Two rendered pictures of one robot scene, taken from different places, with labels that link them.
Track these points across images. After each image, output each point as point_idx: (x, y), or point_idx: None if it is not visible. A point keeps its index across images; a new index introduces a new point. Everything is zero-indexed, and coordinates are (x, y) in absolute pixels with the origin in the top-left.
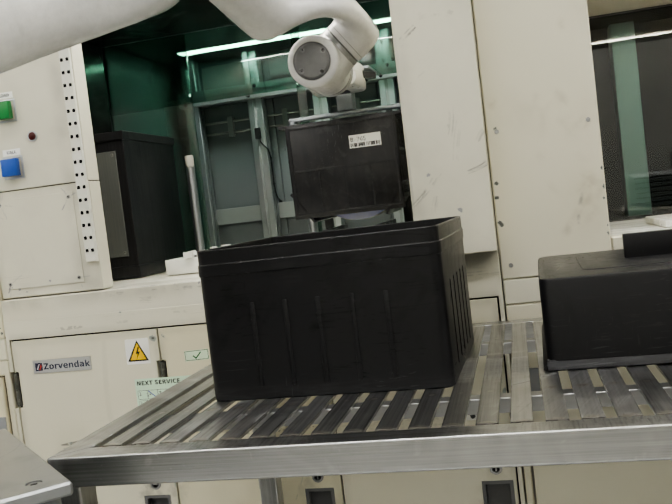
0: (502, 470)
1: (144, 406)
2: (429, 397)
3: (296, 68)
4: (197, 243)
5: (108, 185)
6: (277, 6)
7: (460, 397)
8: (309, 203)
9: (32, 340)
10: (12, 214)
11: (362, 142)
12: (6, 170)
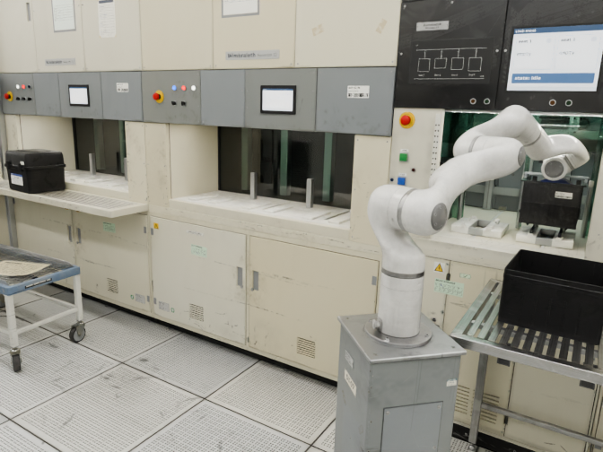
0: (595, 360)
1: (468, 314)
2: (589, 349)
3: (545, 170)
4: (458, 210)
5: None
6: (547, 150)
7: (602, 353)
8: (527, 216)
9: None
10: None
11: (562, 195)
12: (399, 182)
